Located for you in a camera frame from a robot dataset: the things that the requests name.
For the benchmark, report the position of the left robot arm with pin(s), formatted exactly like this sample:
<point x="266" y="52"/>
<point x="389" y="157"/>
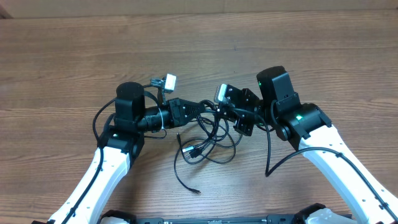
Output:
<point x="119" y="146"/>

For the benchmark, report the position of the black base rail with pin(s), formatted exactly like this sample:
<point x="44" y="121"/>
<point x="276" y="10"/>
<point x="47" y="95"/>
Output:
<point x="214" y="220"/>

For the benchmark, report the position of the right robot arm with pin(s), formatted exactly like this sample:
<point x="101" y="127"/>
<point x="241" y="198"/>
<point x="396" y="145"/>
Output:
<point x="312" y="134"/>

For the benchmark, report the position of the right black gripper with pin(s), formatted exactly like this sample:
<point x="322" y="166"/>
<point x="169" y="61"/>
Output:
<point x="242" y="126"/>

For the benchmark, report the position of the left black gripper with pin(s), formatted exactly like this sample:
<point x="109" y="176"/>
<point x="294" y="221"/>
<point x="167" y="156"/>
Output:
<point x="176" y="112"/>

